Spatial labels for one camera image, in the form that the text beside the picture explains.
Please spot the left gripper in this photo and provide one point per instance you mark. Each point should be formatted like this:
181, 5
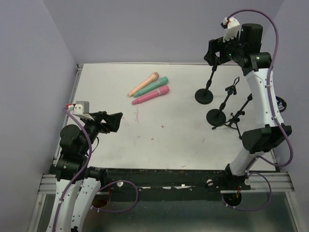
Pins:
100, 121

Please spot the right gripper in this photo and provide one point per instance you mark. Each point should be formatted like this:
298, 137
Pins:
217, 50

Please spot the black round-base mic stand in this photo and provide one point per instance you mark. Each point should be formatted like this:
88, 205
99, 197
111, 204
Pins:
204, 95

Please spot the pink toy microphone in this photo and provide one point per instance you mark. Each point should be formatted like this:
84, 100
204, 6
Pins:
158, 92

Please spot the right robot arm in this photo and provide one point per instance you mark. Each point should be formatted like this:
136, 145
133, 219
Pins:
241, 44

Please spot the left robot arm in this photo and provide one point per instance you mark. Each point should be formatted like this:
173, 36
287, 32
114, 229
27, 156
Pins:
76, 183

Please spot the black tripod mic stand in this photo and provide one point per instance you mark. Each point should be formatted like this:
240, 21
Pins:
232, 123

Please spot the teal toy microphone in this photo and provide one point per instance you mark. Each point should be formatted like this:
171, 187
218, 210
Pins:
156, 84

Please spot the peach toy microphone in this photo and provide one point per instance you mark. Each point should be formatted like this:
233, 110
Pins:
152, 77

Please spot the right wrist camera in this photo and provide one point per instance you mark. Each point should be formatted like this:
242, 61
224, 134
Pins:
231, 26

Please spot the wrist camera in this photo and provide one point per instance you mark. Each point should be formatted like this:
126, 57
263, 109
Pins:
80, 109
231, 26

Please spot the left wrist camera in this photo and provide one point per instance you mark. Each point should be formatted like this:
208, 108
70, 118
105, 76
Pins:
80, 109

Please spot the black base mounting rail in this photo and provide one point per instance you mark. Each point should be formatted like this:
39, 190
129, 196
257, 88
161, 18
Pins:
157, 185

